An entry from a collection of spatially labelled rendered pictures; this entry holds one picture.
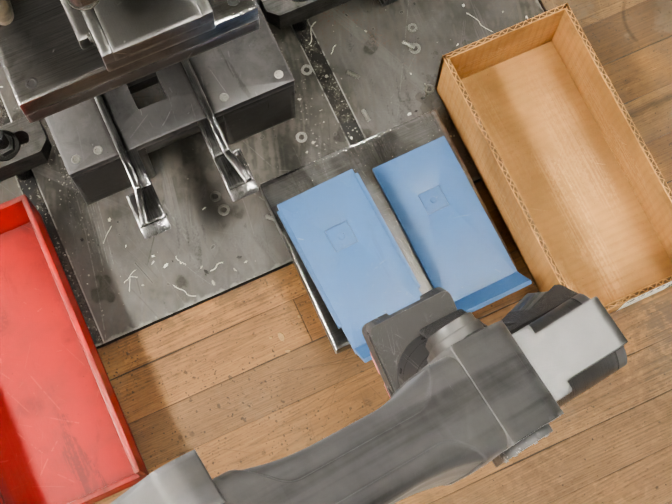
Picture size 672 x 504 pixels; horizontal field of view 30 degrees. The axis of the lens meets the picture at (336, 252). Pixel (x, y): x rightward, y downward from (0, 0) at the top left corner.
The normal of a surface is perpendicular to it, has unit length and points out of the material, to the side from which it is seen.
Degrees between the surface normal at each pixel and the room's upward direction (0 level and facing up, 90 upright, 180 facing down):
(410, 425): 32
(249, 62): 0
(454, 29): 0
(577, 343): 1
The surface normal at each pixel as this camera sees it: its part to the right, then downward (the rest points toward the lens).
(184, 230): 0.01, -0.25
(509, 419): 0.46, -0.49
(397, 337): 0.26, 0.19
